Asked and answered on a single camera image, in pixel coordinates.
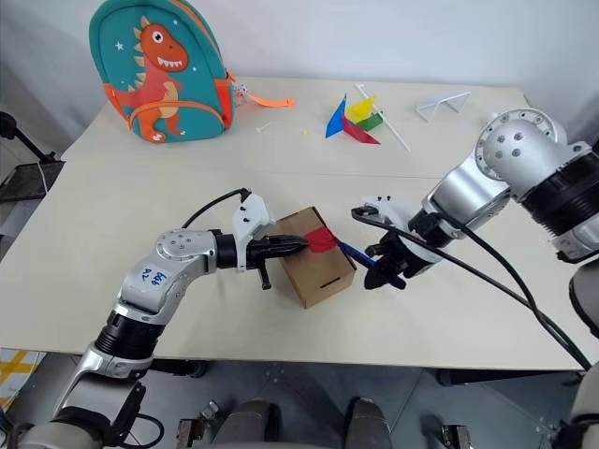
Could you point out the small white plastic pin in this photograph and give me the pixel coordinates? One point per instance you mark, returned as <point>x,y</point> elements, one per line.
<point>263,127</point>

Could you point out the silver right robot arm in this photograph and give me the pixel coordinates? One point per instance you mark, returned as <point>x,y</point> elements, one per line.
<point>515,154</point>

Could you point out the brown cardboard box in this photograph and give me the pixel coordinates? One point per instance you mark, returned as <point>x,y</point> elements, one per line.
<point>318,276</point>

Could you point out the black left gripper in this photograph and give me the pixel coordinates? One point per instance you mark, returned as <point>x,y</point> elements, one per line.
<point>259,250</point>

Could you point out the black flat stand base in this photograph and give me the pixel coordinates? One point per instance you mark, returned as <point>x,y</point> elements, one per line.
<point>21,182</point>

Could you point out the black tripod leg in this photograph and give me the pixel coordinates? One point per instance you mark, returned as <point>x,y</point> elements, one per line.
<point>25,142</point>

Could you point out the dark brown rounded shape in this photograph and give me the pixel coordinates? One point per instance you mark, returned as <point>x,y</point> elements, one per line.
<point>250,425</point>
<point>372,423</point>

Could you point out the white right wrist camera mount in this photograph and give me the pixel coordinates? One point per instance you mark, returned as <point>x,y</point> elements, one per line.
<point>388,208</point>

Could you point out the blue pen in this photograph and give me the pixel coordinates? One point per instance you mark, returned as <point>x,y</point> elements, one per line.
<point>355,255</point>

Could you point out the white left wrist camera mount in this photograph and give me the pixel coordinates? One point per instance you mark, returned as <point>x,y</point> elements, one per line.
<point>250,215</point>

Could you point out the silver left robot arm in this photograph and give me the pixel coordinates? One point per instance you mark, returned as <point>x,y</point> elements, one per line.
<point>178,262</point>

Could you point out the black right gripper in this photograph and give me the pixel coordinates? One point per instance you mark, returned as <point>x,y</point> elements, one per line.
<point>398,255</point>

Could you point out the colourful pinwheel with white stick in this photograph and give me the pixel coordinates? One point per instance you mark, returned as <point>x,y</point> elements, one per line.
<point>337,122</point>

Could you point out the small metal bracket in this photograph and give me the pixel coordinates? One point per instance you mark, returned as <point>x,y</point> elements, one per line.
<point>196,428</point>
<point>456,437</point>

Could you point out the teal dinosaur backpack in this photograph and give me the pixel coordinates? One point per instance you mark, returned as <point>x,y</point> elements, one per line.
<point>187,93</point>

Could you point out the red tape seal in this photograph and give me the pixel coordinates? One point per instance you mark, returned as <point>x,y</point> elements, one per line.
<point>323,241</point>

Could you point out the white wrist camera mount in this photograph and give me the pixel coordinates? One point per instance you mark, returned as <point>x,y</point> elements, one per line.
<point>388,208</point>
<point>250,215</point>

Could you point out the small white dice charm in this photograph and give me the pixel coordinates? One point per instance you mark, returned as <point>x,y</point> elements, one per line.
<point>241,89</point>

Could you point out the black table caster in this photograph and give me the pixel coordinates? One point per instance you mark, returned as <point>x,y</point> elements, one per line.
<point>447,378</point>
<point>197,370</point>

